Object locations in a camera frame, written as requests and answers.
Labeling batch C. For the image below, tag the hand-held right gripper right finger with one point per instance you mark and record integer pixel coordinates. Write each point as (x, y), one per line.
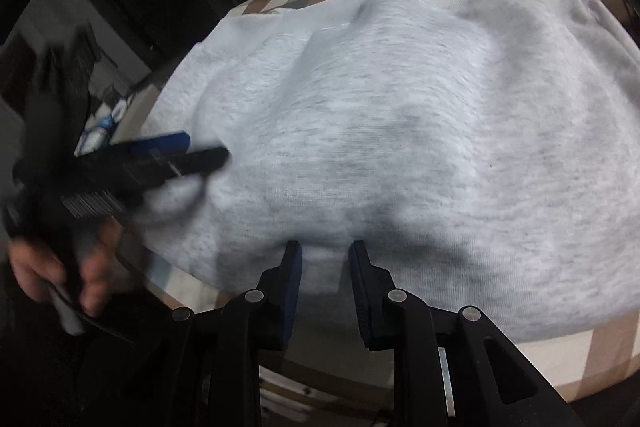
(359, 292)

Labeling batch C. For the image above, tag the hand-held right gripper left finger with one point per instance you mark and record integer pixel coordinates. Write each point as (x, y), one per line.
(292, 292)

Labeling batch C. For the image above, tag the checked bedsheet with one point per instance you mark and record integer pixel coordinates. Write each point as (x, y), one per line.
(575, 357)

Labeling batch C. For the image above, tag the grey hoodie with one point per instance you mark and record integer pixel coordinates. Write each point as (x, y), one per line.
(400, 132)

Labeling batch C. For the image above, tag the person's left hand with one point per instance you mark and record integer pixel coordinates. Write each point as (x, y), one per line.
(35, 267)

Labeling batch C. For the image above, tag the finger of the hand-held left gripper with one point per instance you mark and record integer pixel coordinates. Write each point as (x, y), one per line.
(160, 142)
(195, 159)

